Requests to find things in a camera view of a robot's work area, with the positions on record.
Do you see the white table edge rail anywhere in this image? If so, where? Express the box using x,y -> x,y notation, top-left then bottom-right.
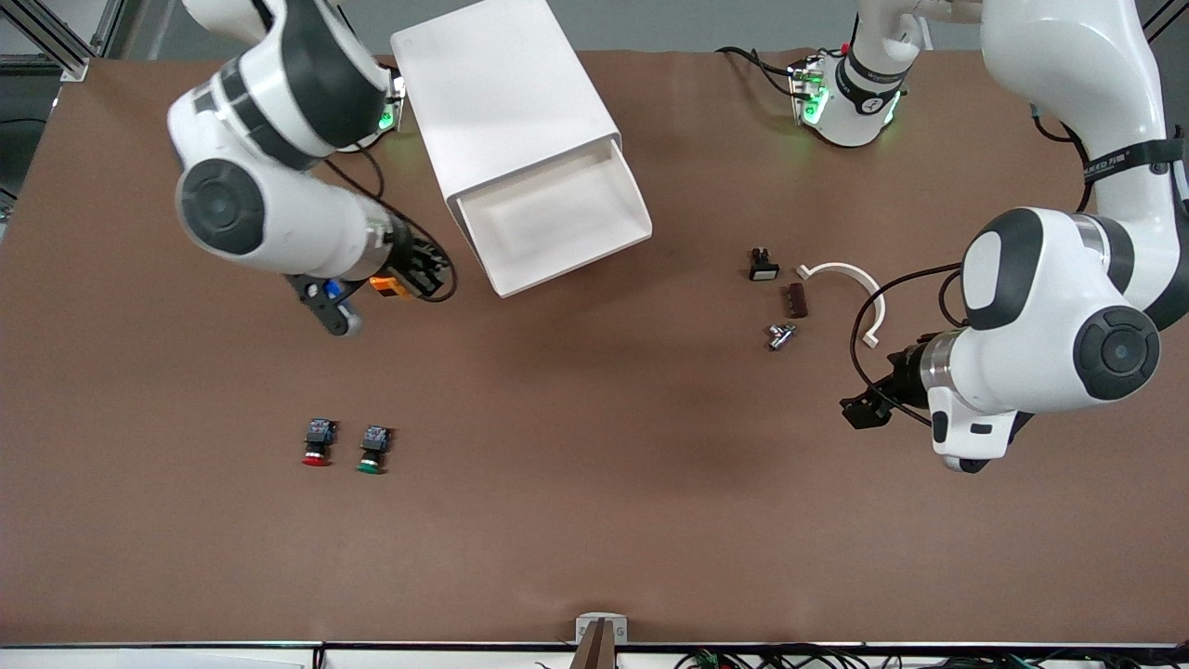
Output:
0,640 -> 1189,669

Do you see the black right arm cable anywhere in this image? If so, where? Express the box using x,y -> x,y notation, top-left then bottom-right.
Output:
323,149 -> 459,305

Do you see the black cable bundle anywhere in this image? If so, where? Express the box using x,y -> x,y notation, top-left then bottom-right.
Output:
673,647 -> 1189,669

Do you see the green mushroom push button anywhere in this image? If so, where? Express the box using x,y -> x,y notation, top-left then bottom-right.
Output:
357,425 -> 393,476

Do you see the red mushroom push button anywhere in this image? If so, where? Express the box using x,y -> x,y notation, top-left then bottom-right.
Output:
301,418 -> 338,468

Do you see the black arm base cable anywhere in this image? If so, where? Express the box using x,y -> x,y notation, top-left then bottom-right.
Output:
715,46 -> 802,99

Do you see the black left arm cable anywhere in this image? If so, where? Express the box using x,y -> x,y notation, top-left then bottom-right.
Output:
849,263 -> 969,430

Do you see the aluminium frame profile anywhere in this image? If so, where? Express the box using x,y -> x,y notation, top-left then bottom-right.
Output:
1143,0 -> 1189,44
0,0 -> 127,83

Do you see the white curved plastic bracket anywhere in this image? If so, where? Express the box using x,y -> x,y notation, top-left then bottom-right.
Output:
796,262 -> 887,350

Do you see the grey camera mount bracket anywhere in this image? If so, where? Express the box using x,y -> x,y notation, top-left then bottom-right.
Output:
574,613 -> 630,669

